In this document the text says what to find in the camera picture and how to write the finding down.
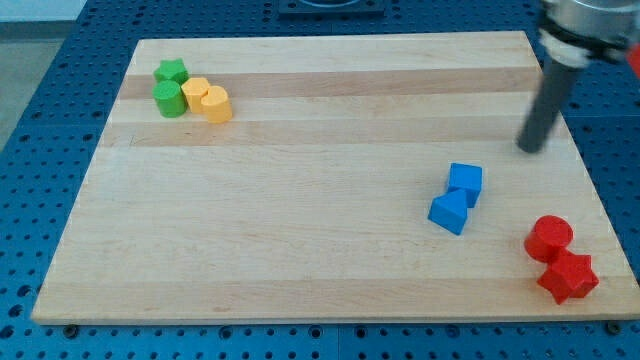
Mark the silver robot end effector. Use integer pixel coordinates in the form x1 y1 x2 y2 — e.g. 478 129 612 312
538 0 639 76

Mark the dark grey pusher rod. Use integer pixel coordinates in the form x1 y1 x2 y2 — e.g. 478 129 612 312
516 58 582 154

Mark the blue cube block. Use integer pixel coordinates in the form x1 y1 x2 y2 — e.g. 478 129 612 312
446 163 483 208

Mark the blue triangle block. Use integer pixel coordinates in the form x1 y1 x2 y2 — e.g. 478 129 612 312
427 190 468 236

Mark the red cylinder block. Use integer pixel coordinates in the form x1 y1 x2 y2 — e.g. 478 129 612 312
524 215 574 263

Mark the red star block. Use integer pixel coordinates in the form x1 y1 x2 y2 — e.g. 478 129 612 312
537 249 600 305

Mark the wooden board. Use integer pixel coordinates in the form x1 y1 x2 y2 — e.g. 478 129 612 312
32 31 639 325

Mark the yellow heart block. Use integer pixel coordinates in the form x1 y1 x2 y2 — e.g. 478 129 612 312
201 85 233 124

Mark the yellow hexagon block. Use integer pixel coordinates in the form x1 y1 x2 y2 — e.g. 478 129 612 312
181 77 210 114

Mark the green star block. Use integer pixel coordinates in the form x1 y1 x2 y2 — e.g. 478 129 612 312
153 58 190 85

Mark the green cylinder block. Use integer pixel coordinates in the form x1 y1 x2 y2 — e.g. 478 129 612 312
152 80 187 118

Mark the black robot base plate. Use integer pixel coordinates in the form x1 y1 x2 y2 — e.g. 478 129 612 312
277 0 386 17

